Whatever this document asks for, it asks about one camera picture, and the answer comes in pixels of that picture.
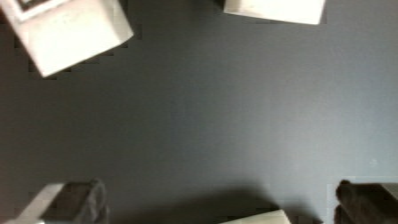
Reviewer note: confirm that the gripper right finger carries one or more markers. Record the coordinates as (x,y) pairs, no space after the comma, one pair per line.
(368,203)

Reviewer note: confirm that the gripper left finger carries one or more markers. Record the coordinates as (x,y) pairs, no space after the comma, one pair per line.
(69,203)

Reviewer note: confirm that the white table leg with tag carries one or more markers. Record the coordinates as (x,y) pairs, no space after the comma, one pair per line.
(299,11)

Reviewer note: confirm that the white square tabletop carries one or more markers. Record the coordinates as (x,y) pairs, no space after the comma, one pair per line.
(265,218)

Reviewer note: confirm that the white table leg centre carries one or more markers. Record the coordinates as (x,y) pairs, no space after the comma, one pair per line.
(68,29)

